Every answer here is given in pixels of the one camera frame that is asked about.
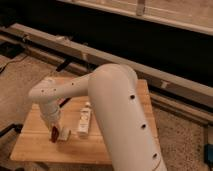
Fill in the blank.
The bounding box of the wooden board table top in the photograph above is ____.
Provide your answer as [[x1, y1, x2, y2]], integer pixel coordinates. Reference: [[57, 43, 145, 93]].
[[10, 80, 162, 165]]

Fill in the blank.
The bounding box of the black clamp handle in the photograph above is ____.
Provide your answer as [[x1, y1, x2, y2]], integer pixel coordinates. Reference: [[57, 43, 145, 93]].
[[0, 124, 23, 138]]

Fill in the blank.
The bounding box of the blue object at right edge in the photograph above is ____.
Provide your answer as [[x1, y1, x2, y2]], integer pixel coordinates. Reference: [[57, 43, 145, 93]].
[[204, 144, 213, 165]]

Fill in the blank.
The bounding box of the dark brown small block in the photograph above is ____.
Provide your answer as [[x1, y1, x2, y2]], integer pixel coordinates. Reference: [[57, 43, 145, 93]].
[[59, 98, 71, 108]]

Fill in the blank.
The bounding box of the black box on floor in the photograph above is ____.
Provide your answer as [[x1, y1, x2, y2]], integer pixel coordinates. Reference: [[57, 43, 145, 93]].
[[0, 42, 24, 59]]

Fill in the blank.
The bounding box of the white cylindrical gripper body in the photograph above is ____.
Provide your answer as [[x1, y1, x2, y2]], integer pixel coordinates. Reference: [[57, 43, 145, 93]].
[[40, 103, 60, 128]]

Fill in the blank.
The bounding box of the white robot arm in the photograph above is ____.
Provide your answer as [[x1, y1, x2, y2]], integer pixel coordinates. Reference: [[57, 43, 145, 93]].
[[29, 64, 167, 171]]

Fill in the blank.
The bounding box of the long metal rail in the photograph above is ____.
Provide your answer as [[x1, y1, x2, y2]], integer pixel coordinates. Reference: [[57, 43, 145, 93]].
[[0, 24, 213, 108]]

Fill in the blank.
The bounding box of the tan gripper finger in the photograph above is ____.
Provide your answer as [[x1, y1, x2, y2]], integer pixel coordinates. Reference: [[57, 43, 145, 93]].
[[49, 126, 54, 136], [56, 124, 62, 134]]

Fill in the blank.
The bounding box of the white sponge block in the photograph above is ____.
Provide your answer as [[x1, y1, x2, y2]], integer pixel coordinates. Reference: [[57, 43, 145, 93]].
[[59, 127, 71, 141]]

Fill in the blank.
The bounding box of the white tube bottle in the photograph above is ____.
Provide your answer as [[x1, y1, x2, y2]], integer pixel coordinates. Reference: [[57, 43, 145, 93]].
[[77, 102, 92, 137]]

